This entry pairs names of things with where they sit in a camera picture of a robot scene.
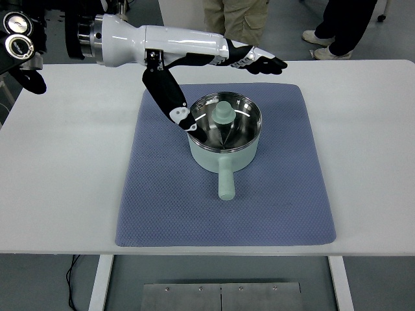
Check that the white pedestal cabinet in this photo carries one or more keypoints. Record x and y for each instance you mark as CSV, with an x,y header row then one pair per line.
x,y
181,13

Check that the person in beige trousers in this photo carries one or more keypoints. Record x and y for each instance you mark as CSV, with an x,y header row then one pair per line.
x,y
240,16

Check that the person in black trousers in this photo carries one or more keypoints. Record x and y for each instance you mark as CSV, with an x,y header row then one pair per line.
x,y
347,22

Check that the grey metal plate with screws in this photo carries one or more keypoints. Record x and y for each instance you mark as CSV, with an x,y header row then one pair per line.
x,y
194,299

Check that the blue textured mat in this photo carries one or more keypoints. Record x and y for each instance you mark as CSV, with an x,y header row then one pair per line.
x,y
275,194

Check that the white wheeled cart frame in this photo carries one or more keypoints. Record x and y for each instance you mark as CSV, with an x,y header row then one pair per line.
x,y
382,18

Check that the white table leg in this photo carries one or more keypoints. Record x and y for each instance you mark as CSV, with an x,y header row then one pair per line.
x,y
100,285
340,285

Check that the glass lid with green knob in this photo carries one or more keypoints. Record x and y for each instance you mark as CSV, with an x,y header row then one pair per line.
x,y
223,113

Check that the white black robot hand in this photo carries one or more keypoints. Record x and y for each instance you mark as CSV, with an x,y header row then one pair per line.
x,y
181,40

